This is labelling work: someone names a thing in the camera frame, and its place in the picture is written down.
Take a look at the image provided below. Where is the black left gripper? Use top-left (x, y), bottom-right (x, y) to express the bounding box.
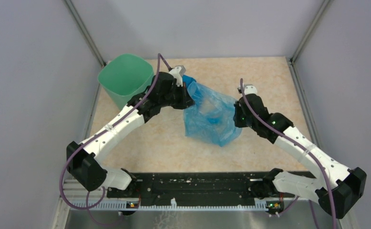
top-left (160, 82), bottom-right (195, 109)

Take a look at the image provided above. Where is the light blue translucent plastic bag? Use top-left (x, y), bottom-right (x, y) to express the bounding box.
top-left (183, 82), bottom-right (242, 146)

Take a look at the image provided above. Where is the green plastic trash bin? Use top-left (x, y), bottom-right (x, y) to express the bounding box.
top-left (98, 53), bottom-right (155, 110)

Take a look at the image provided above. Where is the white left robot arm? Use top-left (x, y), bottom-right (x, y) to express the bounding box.
top-left (66, 71), bottom-right (195, 197)

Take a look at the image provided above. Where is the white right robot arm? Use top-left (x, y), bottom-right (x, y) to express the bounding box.
top-left (234, 94), bottom-right (367, 219)

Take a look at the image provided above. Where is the dark blue crumpled bag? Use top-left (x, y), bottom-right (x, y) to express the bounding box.
top-left (182, 74), bottom-right (196, 88)

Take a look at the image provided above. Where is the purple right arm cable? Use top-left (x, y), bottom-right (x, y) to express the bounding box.
top-left (239, 78), bottom-right (338, 229)

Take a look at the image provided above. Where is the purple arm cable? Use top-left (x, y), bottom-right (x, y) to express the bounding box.
top-left (59, 53), bottom-right (174, 228)
top-left (239, 78), bottom-right (338, 229)

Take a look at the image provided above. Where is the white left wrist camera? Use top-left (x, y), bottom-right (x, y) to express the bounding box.
top-left (169, 65), bottom-right (186, 87)

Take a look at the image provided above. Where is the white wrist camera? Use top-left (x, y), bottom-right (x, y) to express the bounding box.
top-left (237, 84), bottom-right (258, 95)
top-left (169, 65), bottom-right (186, 87)

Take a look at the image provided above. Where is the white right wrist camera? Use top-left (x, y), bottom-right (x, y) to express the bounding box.
top-left (237, 84), bottom-right (258, 95)

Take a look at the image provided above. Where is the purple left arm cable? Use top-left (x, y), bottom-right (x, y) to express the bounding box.
top-left (59, 53), bottom-right (174, 228)

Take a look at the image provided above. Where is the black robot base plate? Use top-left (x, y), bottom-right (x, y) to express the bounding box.
top-left (106, 172), bottom-right (291, 207)

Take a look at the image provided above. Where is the left aluminium frame post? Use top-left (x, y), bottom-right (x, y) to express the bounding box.
top-left (63, 0), bottom-right (106, 68)

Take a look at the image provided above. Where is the aluminium frame post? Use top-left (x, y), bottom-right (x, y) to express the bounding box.
top-left (289, 0), bottom-right (333, 65)
top-left (63, 0), bottom-right (106, 68)

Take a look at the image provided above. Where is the right aluminium frame post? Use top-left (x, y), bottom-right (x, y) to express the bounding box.
top-left (289, 0), bottom-right (333, 65)

